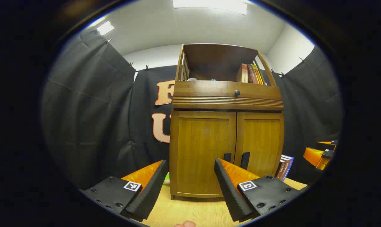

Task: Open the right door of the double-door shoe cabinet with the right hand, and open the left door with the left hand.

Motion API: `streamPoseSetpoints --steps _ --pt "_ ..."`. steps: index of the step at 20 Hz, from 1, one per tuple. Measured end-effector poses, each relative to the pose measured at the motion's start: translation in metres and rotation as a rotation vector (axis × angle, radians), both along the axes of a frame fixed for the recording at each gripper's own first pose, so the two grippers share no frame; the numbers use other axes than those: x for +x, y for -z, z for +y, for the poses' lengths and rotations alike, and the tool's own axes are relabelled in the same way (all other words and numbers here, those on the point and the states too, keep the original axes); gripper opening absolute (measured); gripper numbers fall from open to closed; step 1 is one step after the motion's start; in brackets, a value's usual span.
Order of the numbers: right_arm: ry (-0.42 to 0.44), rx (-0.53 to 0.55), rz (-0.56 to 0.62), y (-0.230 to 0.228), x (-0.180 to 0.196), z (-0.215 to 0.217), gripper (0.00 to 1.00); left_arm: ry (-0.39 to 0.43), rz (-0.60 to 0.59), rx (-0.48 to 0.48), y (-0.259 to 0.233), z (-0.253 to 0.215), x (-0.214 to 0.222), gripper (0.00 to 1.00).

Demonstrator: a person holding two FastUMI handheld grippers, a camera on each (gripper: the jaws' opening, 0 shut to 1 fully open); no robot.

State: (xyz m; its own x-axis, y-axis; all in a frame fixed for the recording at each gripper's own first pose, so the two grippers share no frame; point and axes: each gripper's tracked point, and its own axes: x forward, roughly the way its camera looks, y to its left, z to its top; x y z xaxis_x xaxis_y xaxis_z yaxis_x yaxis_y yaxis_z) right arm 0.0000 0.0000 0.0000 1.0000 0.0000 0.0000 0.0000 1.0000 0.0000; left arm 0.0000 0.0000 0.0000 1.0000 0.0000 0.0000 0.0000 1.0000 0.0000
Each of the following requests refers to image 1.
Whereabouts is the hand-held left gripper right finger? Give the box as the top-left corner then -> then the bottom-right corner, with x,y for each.
214,158 -> 308,223

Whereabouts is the reddish brown standing book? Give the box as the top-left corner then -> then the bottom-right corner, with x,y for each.
277,157 -> 288,180

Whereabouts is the wooden shoe cabinet door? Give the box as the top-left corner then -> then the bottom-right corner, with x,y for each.
171,110 -> 236,198
234,112 -> 285,178

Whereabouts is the wooden double-door shoe cabinet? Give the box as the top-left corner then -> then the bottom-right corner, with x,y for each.
169,43 -> 285,202

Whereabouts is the blue standing book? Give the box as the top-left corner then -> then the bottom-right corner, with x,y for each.
282,155 -> 294,182

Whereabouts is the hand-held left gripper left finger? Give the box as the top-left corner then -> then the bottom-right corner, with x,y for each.
79,159 -> 169,223

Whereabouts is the small ceiling light panel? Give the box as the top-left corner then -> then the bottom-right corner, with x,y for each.
97,21 -> 115,36

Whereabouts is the wooden drawer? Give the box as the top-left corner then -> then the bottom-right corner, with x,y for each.
172,80 -> 284,111

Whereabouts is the large ceiling light panel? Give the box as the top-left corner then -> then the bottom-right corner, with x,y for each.
173,0 -> 248,15

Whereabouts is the black backdrop cloth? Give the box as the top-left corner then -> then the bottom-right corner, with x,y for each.
41,27 -> 344,189

